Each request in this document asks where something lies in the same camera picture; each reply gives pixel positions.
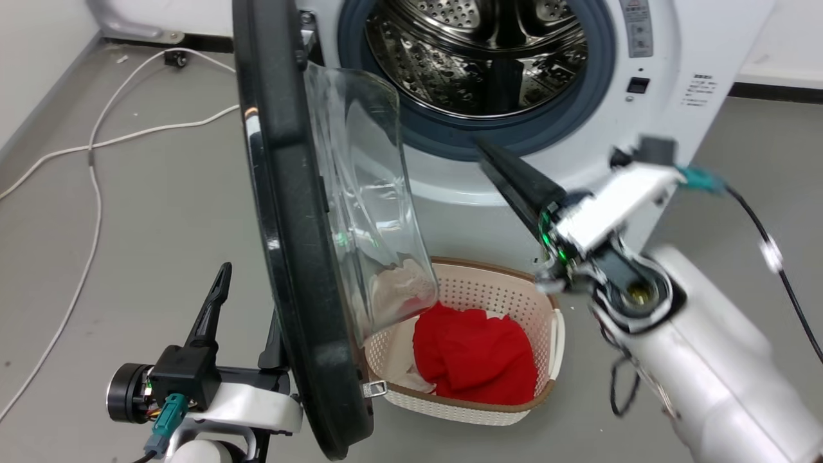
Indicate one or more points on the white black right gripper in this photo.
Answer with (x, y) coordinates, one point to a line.
(604, 215)

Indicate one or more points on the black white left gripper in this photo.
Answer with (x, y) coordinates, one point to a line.
(193, 376)

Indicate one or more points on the black round washer door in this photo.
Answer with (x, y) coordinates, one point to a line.
(289, 212)

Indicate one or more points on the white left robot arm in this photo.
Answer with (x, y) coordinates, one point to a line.
(206, 450)

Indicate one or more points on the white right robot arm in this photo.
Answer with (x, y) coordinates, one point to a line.
(714, 360)

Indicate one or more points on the blue-grey rubber door gasket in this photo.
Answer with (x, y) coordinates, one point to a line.
(598, 83)

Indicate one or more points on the white front-load washing machine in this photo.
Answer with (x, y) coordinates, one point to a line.
(669, 45)

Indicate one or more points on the cream perforated laundry basket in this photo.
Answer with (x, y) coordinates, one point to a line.
(501, 289)

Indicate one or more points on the perforated steel washer drum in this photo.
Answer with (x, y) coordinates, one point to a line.
(476, 58)

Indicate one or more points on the white cloth garment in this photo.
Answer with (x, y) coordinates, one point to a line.
(402, 289)

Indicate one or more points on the red cloth garment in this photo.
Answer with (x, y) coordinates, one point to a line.
(476, 354)

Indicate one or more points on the grey washer info label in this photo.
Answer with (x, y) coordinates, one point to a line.
(636, 29)

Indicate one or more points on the printed text sticker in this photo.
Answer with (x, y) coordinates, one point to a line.
(697, 90)

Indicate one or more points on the white appliance base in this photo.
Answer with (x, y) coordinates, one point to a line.
(141, 22)

